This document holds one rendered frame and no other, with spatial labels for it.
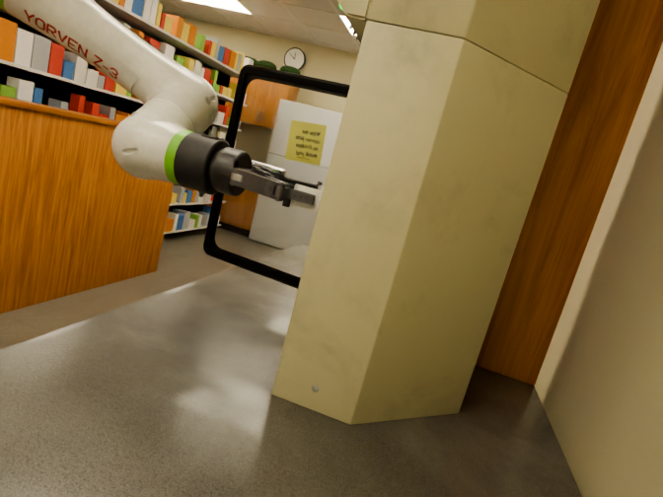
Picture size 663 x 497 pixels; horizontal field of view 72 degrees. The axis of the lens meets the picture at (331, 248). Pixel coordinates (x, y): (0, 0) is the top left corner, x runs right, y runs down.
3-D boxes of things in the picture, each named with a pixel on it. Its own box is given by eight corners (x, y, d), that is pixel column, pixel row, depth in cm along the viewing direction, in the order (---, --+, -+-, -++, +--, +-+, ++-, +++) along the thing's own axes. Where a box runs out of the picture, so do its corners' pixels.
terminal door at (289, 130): (328, 300, 89) (384, 92, 82) (201, 252, 99) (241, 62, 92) (330, 300, 90) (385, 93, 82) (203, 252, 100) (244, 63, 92)
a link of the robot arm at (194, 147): (198, 191, 82) (168, 191, 73) (212, 125, 80) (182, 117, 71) (228, 200, 80) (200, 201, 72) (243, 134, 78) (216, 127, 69)
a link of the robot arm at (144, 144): (111, 182, 81) (85, 132, 72) (153, 139, 88) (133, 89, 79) (181, 204, 78) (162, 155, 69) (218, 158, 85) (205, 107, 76)
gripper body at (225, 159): (212, 143, 70) (267, 159, 68) (238, 148, 78) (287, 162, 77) (202, 190, 72) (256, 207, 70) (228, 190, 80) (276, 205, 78)
